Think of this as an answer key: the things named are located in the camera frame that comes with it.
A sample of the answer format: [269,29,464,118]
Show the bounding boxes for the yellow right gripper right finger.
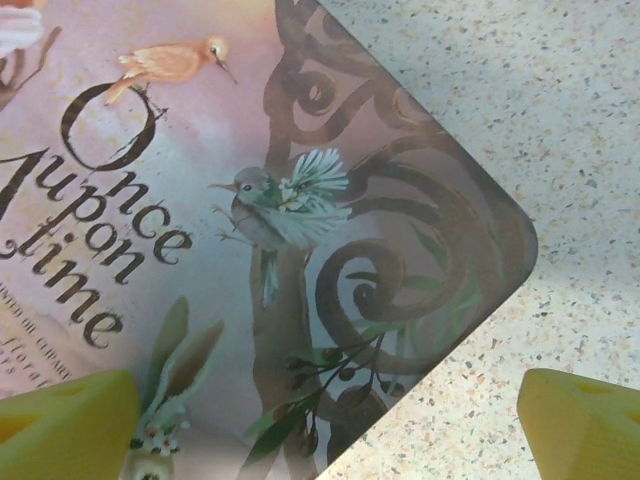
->
[516,368,640,480]

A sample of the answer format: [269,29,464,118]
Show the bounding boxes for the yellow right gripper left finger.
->
[0,368,142,480]

